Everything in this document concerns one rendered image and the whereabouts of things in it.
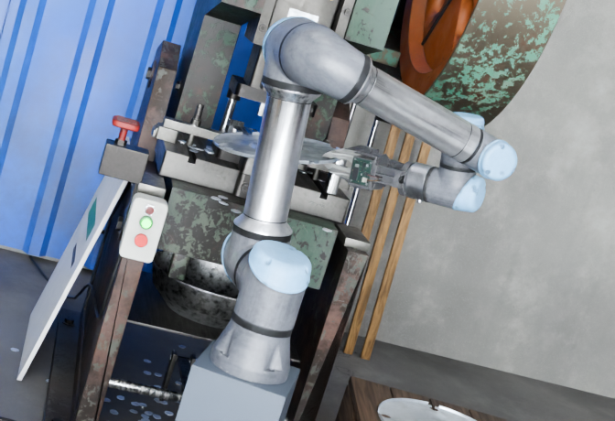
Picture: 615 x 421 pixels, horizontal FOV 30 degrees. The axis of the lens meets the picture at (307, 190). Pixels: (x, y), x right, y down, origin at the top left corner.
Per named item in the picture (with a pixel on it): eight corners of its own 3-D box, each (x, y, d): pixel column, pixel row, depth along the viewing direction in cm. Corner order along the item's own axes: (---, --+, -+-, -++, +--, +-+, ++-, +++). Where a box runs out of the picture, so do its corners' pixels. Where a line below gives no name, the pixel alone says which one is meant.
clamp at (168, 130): (220, 156, 275) (231, 114, 273) (151, 136, 271) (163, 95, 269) (218, 151, 281) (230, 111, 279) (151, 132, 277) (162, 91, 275)
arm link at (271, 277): (241, 324, 205) (263, 253, 203) (224, 297, 217) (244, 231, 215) (302, 336, 209) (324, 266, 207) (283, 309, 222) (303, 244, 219)
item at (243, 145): (190, 134, 256) (190, 131, 256) (300, 135, 271) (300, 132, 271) (253, 165, 232) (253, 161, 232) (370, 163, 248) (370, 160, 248)
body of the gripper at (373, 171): (351, 148, 237) (404, 161, 231) (368, 149, 244) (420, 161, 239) (344, 185, 238) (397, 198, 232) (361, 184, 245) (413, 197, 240)
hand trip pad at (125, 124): (131, 159, 248) (140, 125, 247) (103, 152, 247) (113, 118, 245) (131, 153, 255) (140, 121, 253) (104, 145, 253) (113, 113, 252)
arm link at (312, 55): (318, 18, 196) (534, 145, 214) (300, 11, 206) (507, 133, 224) (285, 78, 197) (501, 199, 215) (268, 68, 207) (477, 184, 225)
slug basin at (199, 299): (281, 351, 274) (293, 313, 272) (142, 318, 266) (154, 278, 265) (264, 306, 306) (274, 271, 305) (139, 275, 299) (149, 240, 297)
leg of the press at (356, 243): (314, 512, 268) (435, 146, 252) (266, 502, 265) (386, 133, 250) (264, 365, 356) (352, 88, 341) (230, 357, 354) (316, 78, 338)
